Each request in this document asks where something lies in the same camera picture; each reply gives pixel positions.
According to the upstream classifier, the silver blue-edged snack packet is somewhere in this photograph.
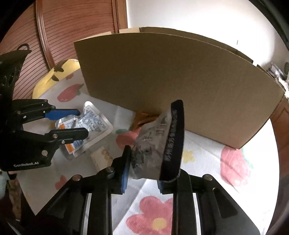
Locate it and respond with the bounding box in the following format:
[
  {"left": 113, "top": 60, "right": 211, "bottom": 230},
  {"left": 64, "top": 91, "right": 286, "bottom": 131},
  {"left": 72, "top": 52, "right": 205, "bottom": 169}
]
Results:
[{"left": 131, "top": 110, "right": 172, "bottom": 180}]

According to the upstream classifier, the silver orange snack packet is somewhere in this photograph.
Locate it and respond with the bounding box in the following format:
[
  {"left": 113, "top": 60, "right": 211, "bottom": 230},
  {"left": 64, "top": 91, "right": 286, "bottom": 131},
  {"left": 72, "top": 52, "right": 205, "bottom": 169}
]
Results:
[{"left": 55, "top": 101, "right": 113, "bottom": 158}]

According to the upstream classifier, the white rice cake packet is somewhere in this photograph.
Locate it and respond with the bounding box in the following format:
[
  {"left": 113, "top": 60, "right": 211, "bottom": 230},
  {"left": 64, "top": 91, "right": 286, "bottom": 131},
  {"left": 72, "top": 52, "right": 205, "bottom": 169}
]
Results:
[{"left": 91, "top": 146, "right": 113, "bottom": 171}]

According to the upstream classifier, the yellow plush toy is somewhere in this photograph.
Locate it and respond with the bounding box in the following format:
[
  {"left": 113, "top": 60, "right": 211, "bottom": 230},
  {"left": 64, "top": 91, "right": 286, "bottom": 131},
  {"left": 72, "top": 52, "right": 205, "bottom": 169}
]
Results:
[{"left": 32, "top": 59, "right": 80, "bottom": 99}]

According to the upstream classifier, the brown foil snack packet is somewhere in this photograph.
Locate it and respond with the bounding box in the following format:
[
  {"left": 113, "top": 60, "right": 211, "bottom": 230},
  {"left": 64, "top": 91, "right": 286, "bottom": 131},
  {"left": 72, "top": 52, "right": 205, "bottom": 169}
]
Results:
[{"left": 130, "top": 112, "right": 159, "bottom": 131}]

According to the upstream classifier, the strawberry print bed sheet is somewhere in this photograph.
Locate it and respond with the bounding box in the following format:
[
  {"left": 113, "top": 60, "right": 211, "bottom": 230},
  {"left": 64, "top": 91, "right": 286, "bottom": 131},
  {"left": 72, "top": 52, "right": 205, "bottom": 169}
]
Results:
[{"left": 17, "top": 70, "right": 279, "bottom": 234}]

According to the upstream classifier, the brown cardboard box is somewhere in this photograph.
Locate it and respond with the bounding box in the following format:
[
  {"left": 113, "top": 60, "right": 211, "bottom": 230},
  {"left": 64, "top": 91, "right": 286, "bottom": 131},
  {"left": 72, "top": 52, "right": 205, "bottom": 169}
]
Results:
[{"left": 74, "top": 27, "right": 284, "bottom": 148}]

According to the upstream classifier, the wooden louvered wardrobe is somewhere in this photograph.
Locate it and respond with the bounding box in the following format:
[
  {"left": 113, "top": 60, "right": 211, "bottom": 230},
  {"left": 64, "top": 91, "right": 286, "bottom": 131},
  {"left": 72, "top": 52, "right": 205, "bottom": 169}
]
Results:
[{"left": 1, "top": 0, "right": 128, "bottom": 99}]

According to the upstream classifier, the wooden side cabinet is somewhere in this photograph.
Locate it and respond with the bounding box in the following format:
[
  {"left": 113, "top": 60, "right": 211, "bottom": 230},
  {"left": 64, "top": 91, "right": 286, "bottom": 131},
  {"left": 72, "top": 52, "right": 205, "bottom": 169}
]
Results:
[{"left": 269, "top": 96, "right": 289, "bottom": 181}]

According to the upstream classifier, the pile of papers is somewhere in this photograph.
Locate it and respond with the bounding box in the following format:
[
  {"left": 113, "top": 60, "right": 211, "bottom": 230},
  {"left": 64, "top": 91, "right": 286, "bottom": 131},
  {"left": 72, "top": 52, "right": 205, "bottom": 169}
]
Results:
[{"left": 267, "top": 62, "right": 288, "bottom": 100}]

